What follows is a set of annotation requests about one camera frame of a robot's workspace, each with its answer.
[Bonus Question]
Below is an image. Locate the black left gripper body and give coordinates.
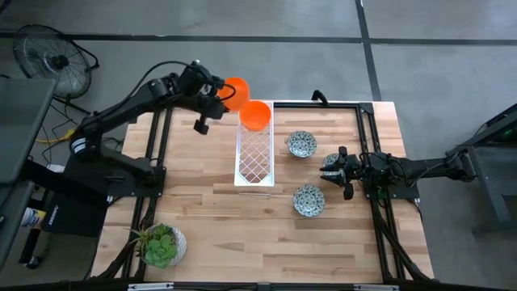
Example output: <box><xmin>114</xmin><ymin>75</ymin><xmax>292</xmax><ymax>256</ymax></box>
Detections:
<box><xmin>193</xmin><ymin>78</ymin><xmax>228</xmax><ymax>136</ymax></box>

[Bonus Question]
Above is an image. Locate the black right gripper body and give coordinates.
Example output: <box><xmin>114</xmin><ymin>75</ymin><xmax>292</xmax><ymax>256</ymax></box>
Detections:
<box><xmin>338</xmin><ymin>145</ymin><xmax>364</xmax><ymax>201</ymax></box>

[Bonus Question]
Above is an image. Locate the black table clamp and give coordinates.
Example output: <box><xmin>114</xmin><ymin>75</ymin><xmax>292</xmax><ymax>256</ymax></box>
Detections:
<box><xmin>310</xmin><ymin>89</ymin><xmax>330</xmax><ymax>105</ymax></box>

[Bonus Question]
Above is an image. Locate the white lattice tray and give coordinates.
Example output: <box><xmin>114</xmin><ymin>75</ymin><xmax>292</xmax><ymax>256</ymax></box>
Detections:
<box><xmin>233</xmin><ymin>100</ymin><xmax>276</xmax><ymax>188</ymax></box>

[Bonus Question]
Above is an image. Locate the dark grey metal stand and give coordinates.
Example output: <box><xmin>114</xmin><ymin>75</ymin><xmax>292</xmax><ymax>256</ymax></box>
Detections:
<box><xmin>443</xmin><ymin>103</ymin><xmax>517</xmax><ymax>235</ymax></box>

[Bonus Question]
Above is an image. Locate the succulent plant in white pot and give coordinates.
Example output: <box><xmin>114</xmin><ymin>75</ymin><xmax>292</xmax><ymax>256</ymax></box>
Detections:
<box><xmin>128</xmin><ymin>223</ymin><xmax>189</xmax><ymax>270</ymax></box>

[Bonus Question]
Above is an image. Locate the black floor fan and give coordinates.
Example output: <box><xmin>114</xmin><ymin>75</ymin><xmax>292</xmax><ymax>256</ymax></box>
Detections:
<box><xmin>11</xmin><ymin>23</ymin><xmax>100</xmax><ymax>116</ymax></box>

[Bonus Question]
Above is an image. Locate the black equipment case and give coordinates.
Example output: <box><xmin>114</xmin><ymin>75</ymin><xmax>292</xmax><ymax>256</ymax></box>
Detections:
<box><xmin>40</xmin><ymin>155</ymin><xmax>122</xmax><ymax>239</ymax></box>

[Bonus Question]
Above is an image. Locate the grey desk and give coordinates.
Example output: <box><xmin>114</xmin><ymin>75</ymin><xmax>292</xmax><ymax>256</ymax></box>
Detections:
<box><xmin>0</xmin><ymin>76</ymin><xmax>57</xmax><ymax>268</ymax></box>

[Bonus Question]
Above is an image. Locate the white printed can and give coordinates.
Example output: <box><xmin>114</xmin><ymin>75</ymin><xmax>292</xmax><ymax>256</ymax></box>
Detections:
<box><xmin>19</xmin><ymin>206</ymin><xmax>41</xmax><ymax>230</ymax></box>

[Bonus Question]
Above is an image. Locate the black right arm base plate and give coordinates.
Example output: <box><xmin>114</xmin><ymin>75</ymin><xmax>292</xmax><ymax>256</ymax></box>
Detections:
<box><xmin>363</xmin><ymin>180</ymin><xmax>420</xmax><ymax>200</ymax></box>

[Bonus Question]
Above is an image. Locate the black aluminium table frame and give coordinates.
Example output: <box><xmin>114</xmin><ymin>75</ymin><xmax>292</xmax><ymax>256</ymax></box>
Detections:
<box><xmin>92</xmin><ymin>100</ymin><xmax>435</xmax><ymax>284</ymax></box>

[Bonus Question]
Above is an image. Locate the silver metal bracket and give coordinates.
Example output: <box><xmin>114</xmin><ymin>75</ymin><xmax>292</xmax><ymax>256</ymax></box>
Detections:
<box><xmin>128</xmin><ymin>282</ymin><xmax>174</xmax><ymax>291</ymax></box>
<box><xmin>353</xmin><ymin>284</ymin><xmax>400</xmax><ymax>291</ymax></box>

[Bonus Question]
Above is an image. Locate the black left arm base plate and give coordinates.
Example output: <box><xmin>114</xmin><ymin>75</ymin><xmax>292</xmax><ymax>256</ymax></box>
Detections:
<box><xmin>107</xmin><ymin>166</ymin><xmax>166</xmax><ymax>198</ymax></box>

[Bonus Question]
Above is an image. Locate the yellow power cord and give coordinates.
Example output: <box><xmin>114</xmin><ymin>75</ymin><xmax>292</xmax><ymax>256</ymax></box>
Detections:
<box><xmin>36</xmin><ymin>128</ymin><xmax>78</xmax><ymax>145</ymax></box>

